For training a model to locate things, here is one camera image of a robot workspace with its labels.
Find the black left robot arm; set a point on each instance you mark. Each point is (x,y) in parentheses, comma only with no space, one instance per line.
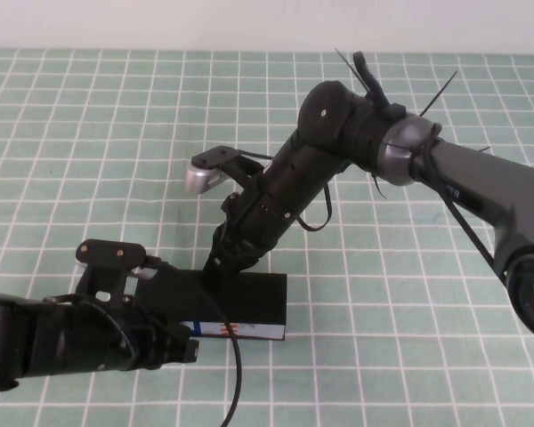
(26,338)

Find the black left camera mount bracket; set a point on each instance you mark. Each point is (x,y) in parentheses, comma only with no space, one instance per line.
(107,284)

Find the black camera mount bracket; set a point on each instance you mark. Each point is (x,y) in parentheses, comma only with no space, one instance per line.
(247,171)
(107,284)

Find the black zip tie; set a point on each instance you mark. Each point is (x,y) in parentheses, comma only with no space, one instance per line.
(380,189)
(440,91)
(351,66)

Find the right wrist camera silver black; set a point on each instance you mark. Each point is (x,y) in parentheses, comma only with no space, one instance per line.
(200,178)

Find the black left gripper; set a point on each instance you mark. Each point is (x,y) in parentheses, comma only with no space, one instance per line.
(124,342)

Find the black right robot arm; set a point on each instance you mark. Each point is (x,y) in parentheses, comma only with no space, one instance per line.
(471,178)

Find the black right camera mount bracket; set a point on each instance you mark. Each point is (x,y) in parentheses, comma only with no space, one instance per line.
(247,171)

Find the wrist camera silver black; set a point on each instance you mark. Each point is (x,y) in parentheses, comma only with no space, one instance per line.
(200,178)
(111,251)

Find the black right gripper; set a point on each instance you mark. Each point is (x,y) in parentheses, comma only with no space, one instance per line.
(276,209)

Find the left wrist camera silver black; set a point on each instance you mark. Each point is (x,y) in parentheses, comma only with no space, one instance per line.
(111,251)

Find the black printed glasses case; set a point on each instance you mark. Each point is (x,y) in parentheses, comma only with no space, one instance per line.
(258,298)

